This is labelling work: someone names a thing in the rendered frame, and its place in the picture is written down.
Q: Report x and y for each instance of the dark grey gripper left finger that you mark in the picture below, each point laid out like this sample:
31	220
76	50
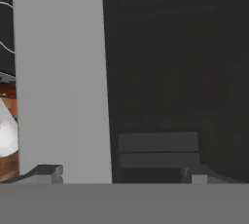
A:
48	173

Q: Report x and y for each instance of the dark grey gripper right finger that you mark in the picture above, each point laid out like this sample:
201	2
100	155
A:
197	177

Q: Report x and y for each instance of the white bowl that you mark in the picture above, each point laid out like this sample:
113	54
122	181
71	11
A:
7	133

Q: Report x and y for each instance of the black hob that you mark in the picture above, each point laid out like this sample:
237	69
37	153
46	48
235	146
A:
6	23

